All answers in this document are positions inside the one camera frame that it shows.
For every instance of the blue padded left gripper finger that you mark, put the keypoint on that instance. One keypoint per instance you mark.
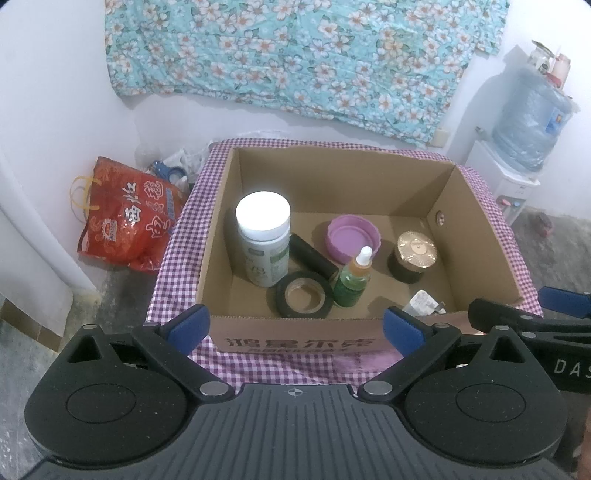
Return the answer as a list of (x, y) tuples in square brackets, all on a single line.
[(424, 348), (167, 347)]

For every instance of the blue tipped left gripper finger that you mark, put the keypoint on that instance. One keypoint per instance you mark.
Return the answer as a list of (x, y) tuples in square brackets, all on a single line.
[(567, 302)]

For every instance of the white USB wall charger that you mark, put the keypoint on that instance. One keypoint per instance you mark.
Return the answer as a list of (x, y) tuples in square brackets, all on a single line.
[(423, 304)]

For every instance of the green bead dropper bottle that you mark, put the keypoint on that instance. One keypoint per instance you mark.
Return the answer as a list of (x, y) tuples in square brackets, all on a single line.
[(353, 279)]

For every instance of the gold lid black jar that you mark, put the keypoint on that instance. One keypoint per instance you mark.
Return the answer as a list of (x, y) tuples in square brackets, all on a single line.
[(413, 255)]

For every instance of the black tape roll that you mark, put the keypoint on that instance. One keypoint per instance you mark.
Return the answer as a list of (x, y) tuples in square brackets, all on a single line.
[(303, 294)]

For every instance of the purple plastic lid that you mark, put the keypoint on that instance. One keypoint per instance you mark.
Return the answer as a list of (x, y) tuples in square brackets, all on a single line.
[(347, 234)]

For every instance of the green black marker pen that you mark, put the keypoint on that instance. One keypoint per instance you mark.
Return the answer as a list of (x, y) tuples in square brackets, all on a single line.
[(312, 259)]

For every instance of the white supplement bottle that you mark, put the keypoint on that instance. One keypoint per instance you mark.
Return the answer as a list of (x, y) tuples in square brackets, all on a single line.
[(263, 220)]

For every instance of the person's right hand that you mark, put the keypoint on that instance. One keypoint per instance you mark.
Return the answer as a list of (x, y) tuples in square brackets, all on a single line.
[(582, 453)]

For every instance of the white water dispenser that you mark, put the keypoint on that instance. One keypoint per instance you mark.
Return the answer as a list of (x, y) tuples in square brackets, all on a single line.
[(510, 188)]

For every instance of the red plastic bag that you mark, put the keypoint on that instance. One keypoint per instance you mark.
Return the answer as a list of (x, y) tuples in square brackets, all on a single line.
[(129, 215)]

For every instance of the brown cardboard box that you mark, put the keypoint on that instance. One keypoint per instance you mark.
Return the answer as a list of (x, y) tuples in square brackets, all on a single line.
[(397, 193)]

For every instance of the blue water jug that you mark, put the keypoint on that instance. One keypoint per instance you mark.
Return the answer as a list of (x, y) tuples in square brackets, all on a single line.
[(531, 122)]

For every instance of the teal floral curtain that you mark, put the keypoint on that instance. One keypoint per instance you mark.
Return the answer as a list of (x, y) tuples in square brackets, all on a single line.
[(389, 67)]

